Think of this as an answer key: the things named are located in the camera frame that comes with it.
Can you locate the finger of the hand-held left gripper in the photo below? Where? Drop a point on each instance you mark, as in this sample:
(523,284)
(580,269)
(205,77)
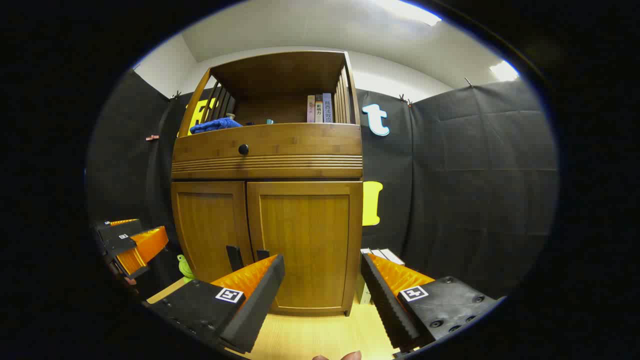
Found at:
(147,245)
(120,229)

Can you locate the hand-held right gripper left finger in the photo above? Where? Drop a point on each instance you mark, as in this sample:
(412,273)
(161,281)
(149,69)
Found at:
(260,300)

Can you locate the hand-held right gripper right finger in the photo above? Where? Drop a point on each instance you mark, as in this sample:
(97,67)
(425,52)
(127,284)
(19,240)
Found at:
(385,305)

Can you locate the wooden cabinet door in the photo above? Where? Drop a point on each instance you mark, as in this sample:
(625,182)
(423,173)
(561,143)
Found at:
(305,235)
(210,225)

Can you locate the wooden double-door shoe cabinet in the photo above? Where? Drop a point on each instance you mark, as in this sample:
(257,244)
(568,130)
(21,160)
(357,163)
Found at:
(280,70)

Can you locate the green frog plush toy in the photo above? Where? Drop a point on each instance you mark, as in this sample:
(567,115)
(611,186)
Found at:
(185,267)

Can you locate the blue folded towel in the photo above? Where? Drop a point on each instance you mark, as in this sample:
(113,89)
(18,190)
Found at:
(215,125)

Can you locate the wooden drawer with black knob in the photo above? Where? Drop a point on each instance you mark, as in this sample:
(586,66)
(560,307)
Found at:
(300,142)

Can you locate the pink spine book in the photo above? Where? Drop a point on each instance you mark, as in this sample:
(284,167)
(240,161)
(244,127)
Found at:
(310,110)

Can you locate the tan spine book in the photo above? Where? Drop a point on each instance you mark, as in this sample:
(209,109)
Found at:
(319,109)

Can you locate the small ceiling light panel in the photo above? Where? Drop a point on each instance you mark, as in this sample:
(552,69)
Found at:
(504,71)

